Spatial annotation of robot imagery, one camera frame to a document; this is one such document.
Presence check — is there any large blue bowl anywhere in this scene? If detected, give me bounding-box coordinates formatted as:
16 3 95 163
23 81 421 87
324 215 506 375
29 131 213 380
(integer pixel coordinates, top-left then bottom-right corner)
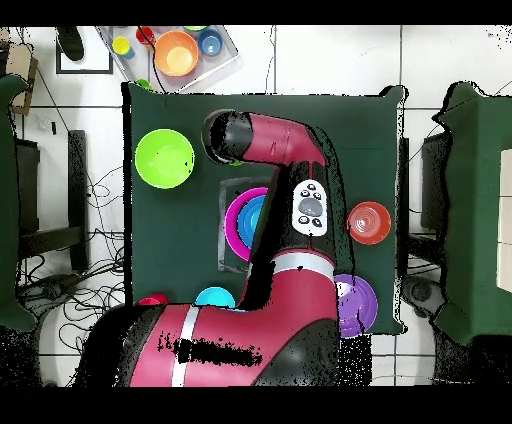
236 194 268 250

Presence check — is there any large pink bowl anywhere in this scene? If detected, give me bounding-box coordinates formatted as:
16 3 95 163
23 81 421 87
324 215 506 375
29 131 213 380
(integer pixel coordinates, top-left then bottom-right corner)
224 186 270 263

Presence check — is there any small cyan bowl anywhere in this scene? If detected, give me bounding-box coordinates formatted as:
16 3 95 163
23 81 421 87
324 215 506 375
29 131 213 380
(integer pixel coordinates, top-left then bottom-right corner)
194 286 237 310

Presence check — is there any large green bowl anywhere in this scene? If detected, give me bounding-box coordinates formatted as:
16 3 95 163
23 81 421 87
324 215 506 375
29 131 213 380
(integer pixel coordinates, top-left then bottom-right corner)
134 128 196 190

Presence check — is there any orange ribbed bowl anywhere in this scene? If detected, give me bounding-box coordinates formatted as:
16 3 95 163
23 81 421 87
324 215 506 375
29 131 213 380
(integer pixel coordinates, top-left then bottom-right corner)
346 200 392 246

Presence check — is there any red cup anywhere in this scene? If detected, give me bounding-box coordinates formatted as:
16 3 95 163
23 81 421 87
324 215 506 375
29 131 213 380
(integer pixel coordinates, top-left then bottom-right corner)
135 26 157 47
137 292 170 307

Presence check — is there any purple bowl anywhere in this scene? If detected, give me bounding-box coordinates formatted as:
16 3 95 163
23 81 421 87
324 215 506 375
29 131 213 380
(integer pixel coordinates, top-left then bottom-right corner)
333 273 379 339

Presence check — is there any dark green table cloth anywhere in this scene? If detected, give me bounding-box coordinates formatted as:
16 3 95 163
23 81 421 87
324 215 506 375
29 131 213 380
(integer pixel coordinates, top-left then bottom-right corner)
121 81 409 338

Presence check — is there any blue cup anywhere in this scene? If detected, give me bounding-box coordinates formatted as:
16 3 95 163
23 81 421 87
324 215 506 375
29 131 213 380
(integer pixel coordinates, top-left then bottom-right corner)
197 28 224 57

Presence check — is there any large orange bowl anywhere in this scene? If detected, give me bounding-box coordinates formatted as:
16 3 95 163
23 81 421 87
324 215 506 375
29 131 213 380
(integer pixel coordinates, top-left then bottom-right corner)
153 30 200 78

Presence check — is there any black floor device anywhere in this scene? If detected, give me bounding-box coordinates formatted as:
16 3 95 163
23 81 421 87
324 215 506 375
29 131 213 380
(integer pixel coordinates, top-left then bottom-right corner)
21 273 81 305
401 275 445 319

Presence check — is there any clear plastic tray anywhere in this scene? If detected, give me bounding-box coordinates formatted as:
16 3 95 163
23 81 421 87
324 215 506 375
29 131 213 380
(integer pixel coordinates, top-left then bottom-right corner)
97 25 241 94

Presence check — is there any yellow cup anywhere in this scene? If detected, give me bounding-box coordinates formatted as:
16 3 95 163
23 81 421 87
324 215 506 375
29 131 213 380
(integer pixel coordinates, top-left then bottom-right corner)
112 36 136 61

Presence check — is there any green covered side table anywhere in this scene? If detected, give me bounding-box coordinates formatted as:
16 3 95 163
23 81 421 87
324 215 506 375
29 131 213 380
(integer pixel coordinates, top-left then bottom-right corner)
0 74 39 333
433 81 512 347

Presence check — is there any beige box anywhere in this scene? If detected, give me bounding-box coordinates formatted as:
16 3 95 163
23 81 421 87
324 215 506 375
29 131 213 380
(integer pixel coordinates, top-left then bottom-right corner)
495 148 512 293

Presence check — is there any person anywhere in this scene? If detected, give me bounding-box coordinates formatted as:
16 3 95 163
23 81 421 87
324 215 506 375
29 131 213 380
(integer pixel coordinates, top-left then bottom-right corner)
54 26 85 62

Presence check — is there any brown cardboard box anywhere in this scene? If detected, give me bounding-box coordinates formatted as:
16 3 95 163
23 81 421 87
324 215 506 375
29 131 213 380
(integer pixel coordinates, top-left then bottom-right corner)
5 39 39 117

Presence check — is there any black cable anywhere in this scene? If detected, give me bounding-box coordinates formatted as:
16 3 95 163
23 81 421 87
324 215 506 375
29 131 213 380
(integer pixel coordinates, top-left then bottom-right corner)
136 25 167 94

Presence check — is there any tangle of floor cables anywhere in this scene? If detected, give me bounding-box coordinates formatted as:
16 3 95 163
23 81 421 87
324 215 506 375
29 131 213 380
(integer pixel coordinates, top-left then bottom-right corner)
17 165 129 353

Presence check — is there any black table leg frame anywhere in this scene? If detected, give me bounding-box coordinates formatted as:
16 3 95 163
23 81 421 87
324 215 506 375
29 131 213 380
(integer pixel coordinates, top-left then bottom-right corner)
399 131 451 281
15 129 90 273

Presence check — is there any black floor tape frame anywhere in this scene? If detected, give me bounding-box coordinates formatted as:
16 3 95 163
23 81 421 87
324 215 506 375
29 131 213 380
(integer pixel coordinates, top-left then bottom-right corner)
55 37 114 76

